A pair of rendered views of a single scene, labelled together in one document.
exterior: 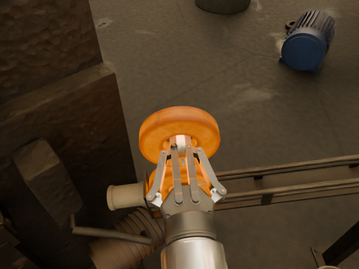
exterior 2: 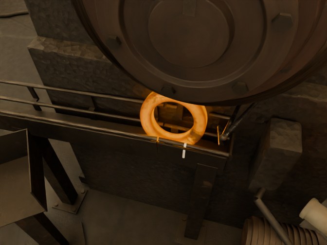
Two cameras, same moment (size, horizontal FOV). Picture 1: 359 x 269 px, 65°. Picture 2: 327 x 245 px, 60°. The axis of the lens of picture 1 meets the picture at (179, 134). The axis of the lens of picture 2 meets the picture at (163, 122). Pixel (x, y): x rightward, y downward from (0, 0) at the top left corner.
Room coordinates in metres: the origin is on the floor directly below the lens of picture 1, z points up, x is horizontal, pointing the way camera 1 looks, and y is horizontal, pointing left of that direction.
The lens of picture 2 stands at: (-0.12, 0.14, 1.34)
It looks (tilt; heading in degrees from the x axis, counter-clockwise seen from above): 51 degrees down; 55
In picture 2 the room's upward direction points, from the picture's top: straight up
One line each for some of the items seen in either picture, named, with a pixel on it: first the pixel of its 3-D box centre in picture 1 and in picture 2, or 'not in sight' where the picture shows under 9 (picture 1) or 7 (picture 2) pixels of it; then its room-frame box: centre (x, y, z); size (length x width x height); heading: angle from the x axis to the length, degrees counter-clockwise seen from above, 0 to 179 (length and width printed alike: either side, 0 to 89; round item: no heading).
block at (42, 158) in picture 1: (53, 185); (271, 158); (0.36, 0.31, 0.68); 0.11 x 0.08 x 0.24; 40
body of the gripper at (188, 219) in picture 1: (188, 214); not in sight; (0.19, -0.01, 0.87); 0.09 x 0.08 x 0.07; 5
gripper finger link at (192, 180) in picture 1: (191, 175); not in sight; (0.26, -0.02, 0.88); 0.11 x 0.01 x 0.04; 3
